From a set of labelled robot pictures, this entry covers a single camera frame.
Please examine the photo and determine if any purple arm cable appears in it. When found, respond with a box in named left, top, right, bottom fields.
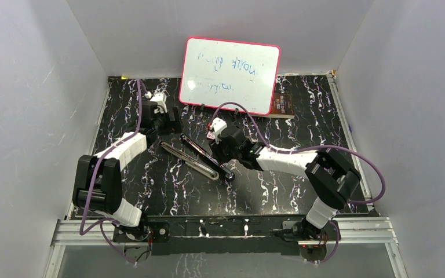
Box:
left=78, top=78, right=152, bottom=265
left=208, top=102, right=387, bottom=265

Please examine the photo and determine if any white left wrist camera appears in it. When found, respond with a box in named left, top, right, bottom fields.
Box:
left=150, top=93, right=167, bottom=114

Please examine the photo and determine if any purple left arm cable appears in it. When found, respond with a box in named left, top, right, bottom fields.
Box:
left=78, top=78, right=152, bottom=265

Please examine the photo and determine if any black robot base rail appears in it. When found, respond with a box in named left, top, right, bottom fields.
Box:
left=115, top=214, right=340, bottom=257

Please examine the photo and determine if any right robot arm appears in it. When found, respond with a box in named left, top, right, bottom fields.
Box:
left=209, top=123, right=362, bottom=240

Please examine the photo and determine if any brown Three Days book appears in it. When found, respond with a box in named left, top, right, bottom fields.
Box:
left=267, top=93, right=295, bottom=119

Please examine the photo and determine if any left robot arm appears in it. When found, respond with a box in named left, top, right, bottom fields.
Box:
left=72, top=101, right=183, bottom=241

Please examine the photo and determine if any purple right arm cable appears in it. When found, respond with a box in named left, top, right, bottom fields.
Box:
left=208, top=102, right=387, bottom=265

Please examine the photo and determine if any pink framed whiteboard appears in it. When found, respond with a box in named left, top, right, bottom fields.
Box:
left=178, top=37, right=280, bottom=115

